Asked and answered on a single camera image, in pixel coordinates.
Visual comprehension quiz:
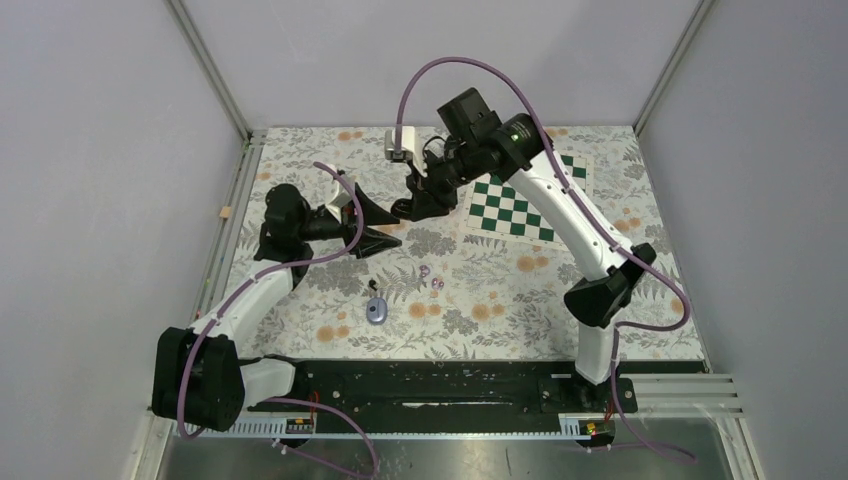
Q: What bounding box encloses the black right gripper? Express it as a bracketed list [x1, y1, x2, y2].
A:
[405, 141, 482, 224]

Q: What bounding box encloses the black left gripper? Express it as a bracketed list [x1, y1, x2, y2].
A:
[297, 184, 403, 258]

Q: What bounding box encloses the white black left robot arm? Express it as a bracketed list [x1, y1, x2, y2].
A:
[151, 180, 402, 431]

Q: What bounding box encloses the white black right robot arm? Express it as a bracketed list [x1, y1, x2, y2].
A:
[384, 88, 657, 412]

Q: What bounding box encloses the lavender earbuds case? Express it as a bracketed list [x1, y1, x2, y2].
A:
[366, 297, 388, 325]

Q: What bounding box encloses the green white chessboard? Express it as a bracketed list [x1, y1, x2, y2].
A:
[459, 175, 567, 250]

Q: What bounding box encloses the floral tablecloth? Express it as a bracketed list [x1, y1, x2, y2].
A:
[227, 126, 705, 361]

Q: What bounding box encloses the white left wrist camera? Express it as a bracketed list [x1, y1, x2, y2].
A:
[324, 176, 355, 223]

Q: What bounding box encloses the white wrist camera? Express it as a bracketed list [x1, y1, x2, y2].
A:
[384, 125, 418, 163]
[324, 176, 355, 223]

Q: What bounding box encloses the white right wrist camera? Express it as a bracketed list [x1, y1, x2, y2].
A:
[384, 125, 418, 163]

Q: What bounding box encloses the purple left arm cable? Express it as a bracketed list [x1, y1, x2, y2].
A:
[176, 161, 382, 477]

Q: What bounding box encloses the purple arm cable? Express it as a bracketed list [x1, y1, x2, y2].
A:
[176, 161, 382, 477]
[395, 56, 698, 465]

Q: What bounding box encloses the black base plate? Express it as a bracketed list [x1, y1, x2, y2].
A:
[290, 360, 638, 422]

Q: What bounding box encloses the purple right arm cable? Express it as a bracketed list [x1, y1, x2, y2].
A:
[395, 56, 698, 465]

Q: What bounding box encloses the white slotted cable duct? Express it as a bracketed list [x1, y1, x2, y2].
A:
[203, 412, 598, 440]

